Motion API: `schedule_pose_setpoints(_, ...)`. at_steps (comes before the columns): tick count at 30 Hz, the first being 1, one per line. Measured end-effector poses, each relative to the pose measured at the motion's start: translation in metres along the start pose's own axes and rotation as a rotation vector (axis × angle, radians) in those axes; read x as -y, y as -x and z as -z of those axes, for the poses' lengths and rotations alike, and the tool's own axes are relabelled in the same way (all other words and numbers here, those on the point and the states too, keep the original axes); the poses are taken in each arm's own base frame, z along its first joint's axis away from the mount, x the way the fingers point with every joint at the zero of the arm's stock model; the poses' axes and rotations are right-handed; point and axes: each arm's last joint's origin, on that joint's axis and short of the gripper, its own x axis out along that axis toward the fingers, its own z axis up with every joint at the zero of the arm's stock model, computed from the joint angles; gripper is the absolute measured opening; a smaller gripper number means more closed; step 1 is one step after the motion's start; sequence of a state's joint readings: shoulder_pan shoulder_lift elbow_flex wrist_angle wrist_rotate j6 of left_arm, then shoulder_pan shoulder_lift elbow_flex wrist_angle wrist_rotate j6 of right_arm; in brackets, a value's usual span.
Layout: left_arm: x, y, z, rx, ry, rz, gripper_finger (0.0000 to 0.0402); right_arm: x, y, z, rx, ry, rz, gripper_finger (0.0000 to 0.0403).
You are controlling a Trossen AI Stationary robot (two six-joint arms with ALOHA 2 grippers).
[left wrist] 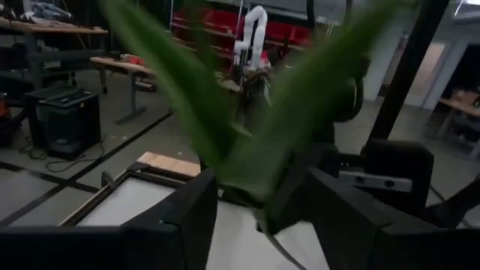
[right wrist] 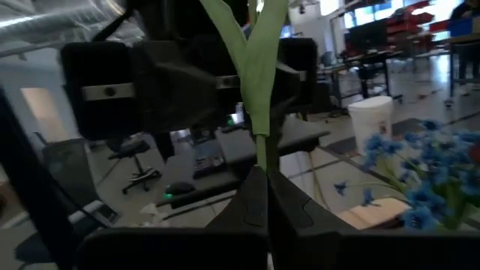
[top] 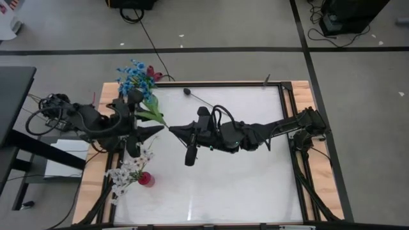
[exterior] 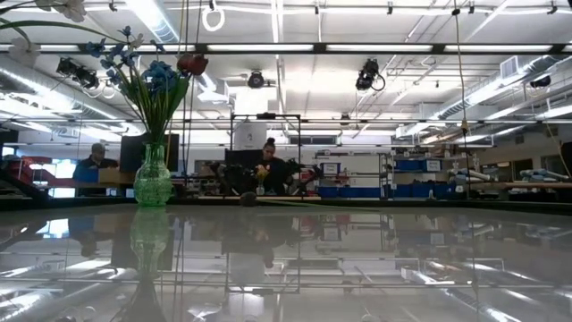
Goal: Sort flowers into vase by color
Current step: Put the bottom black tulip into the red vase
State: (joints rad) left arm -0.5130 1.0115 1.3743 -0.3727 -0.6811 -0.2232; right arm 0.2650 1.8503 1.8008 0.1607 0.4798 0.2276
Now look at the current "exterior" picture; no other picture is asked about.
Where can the red artificial tulip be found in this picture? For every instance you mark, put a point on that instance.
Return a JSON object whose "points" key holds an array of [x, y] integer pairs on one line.
{"points": [[201, 65], [185, 64]]}

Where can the blue artificial flower bunch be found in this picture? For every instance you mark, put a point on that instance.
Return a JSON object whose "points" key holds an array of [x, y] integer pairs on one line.
{"points": [[158, 73], [109, 62]]}

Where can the white artificial flower bunch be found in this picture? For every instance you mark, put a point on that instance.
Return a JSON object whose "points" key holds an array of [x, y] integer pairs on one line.
{"points": [[71, 10]]}

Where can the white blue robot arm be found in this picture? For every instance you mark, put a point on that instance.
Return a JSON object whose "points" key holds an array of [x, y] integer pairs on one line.
{"points": [[543, 175], [467, 175]]}

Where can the small background flower vase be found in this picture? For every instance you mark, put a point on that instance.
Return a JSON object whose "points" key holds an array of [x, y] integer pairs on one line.
{"points": [[261, 173]]}

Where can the green glass vase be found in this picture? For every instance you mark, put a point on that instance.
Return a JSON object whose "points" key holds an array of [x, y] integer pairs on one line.
{"points": [[153, 183]]}

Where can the white round tank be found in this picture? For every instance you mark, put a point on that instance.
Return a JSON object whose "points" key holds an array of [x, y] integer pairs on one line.
{"points": [[250, 136]]}

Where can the black partition panel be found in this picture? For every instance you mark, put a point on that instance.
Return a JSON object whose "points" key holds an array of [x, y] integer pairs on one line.
{"points": [[241, 156]]}

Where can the white sign board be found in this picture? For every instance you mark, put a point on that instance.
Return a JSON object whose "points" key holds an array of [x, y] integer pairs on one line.
{"points": [[330, 169]]}

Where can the blue storage bin row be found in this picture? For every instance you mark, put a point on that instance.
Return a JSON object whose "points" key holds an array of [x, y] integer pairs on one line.
{"points": [[357, 192]]}

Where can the black overhead beam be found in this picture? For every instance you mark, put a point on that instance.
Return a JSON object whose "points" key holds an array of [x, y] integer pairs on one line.
{"points": [[319, 48]]}

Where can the black monitor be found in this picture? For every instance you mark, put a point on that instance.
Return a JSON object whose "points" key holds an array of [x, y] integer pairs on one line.
{"points": [[127, 156]]}

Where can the cardboard box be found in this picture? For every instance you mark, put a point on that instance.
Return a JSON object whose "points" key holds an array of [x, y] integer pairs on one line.
{"points": [[114, 176]]}

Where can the red metal stairs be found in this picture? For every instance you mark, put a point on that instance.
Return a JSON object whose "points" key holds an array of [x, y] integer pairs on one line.
{"points": [[60, 181]]}

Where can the wooden workbench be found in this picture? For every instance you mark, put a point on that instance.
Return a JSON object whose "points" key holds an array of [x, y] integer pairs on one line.
{"points": [[536, 184]]}

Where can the black ceiling lamp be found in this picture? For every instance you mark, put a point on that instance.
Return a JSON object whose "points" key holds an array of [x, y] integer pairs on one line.
{"points": [[540, 82]]}

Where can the black metal station frame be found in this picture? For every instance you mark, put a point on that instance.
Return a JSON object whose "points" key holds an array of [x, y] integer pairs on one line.
{"points": [[266, 116]]}

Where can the black ceiling camera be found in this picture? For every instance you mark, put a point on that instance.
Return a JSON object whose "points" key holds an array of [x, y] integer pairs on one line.
{"points": [[367, 73], [256, 80], [85, 79]]}

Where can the black aluminium table frame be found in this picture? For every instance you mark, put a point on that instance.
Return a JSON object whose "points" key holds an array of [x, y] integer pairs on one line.
{"points": [[80, 204]]}

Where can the silver air duct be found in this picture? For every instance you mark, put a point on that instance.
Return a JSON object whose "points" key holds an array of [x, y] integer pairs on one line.
{"points": [[491, 87], [27, 76]]}

